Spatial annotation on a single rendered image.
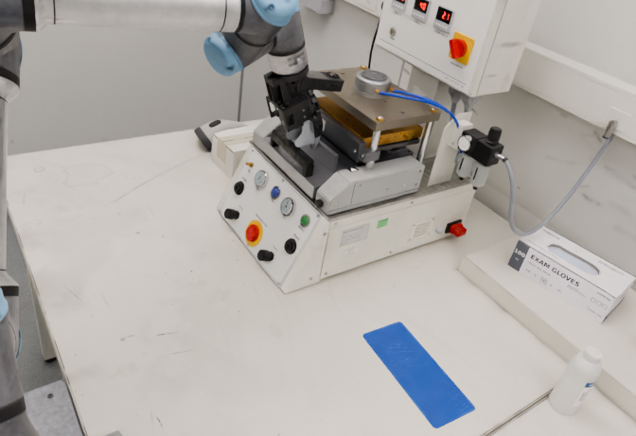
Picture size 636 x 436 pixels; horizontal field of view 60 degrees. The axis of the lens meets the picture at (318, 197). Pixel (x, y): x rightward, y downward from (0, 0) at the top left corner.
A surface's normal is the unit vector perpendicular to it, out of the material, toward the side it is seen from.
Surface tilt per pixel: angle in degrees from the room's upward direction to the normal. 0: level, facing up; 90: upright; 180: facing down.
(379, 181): 90
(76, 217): 0
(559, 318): 0
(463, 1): 90
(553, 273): 90
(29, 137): 90
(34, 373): 0
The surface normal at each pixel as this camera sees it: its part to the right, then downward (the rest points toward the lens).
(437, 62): -0.83, 0.20
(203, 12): 0.43, 0.57
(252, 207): -0.69, -0.17
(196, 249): 0.14, -0.83
